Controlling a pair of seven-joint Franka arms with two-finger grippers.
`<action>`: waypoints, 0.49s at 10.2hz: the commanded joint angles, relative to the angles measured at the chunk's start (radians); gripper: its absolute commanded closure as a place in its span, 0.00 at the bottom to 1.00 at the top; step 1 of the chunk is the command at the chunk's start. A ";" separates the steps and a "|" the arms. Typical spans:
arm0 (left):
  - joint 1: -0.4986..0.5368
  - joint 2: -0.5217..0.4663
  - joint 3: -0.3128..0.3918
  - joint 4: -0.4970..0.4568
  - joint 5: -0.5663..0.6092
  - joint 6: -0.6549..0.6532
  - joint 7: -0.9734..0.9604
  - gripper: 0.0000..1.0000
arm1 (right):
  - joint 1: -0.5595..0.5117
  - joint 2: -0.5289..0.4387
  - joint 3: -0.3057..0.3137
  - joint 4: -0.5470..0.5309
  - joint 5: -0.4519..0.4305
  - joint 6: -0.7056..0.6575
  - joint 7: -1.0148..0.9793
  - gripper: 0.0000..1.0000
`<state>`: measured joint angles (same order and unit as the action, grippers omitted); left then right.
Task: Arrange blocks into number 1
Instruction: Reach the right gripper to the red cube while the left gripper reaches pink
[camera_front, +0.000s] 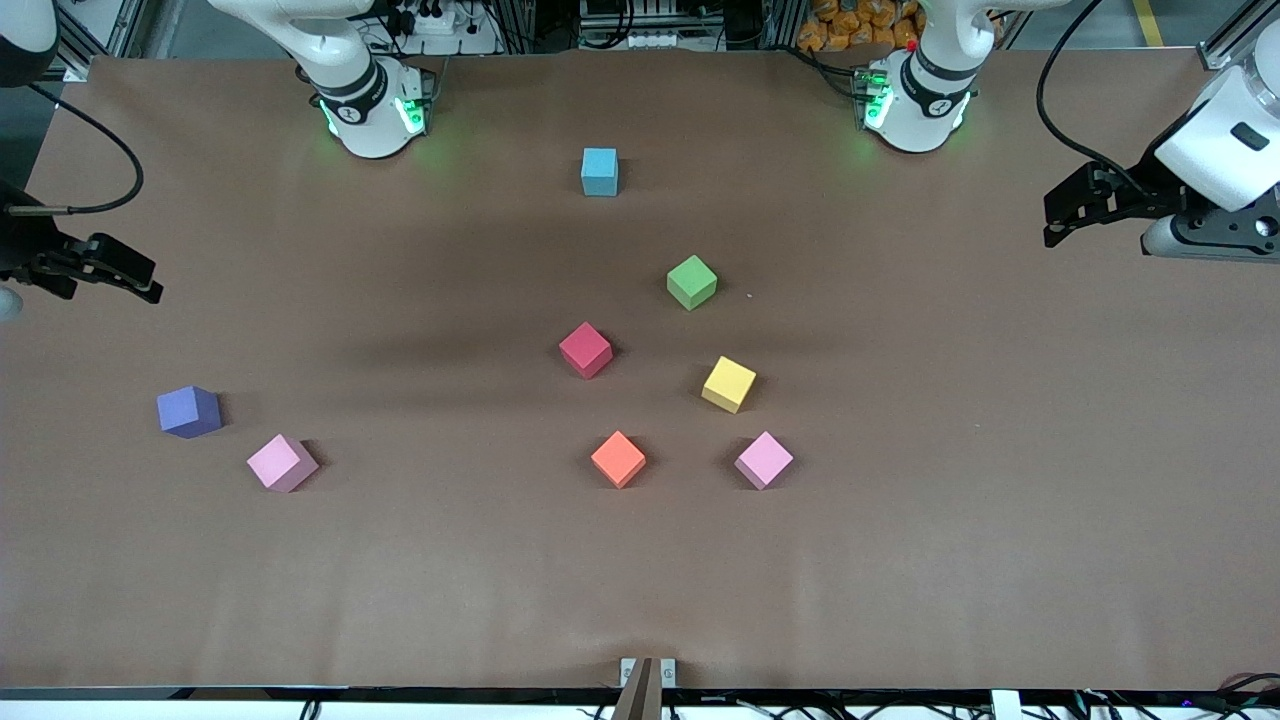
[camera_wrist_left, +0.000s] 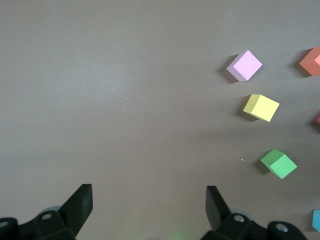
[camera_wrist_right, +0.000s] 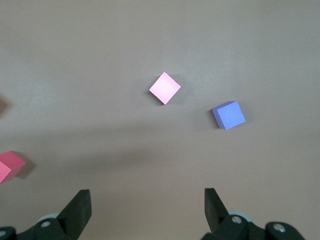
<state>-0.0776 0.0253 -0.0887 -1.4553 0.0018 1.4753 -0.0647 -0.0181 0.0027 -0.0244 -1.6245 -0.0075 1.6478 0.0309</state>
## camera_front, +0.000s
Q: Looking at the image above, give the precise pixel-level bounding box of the green foam cube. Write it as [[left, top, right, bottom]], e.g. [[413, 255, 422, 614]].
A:
[[666, 254, 719, 312]]

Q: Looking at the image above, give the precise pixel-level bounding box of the yellow foam cube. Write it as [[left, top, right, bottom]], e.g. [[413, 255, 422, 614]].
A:
[[700, 355, 758, 415]]

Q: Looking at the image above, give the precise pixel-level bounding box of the pink foam cube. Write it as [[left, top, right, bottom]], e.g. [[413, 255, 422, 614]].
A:
[[246, 433, 320, 494], [734, 430, 795, 491]]

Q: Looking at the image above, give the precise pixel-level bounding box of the red foam cube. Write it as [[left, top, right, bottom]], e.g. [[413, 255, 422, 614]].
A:
[[558, 321, 614, 380]]

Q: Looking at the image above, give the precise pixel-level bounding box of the purple foam cube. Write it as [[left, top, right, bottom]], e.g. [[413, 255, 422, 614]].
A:
[[156, 385, 223, 440]]

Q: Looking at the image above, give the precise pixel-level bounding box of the bag of orange items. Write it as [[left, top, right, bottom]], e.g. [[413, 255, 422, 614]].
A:
[[797, 0, 923, 54]]

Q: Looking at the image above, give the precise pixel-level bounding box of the white power strip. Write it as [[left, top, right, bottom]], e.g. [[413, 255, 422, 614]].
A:
[[385, 0, 459, 37]]

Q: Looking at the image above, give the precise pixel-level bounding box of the brown table mat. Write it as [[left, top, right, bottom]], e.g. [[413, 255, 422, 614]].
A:
[[0, 48, 1280, 693]]

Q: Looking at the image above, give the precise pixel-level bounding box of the black table edge strip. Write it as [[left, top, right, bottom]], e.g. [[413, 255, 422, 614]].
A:
[[0, 685, 1280, 703]]

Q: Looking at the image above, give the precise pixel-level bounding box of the white equipment rack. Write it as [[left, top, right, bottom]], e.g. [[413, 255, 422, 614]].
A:
[[578, 0, 726, 51]]

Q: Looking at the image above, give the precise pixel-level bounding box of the blue foam cube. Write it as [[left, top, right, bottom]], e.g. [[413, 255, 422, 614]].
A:
[[581, 147, 619, 198]]

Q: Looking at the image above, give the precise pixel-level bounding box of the orange foam cube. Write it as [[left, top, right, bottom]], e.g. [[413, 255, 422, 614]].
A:
[[590, 430, 648, 490]]

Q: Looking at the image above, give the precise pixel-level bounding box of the brown tapered bar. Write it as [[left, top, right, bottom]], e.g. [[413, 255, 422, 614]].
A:
[[611, 657, 663, 720]]

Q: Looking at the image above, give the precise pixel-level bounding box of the aluminium frame profile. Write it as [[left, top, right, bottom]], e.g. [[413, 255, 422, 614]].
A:
[[55, 0, 166, 83], [1203, 0, 1280, 71]]

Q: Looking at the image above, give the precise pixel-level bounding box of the black floor cable bundle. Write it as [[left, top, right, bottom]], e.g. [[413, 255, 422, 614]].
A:
[[1070, 675, 1280, 720]]

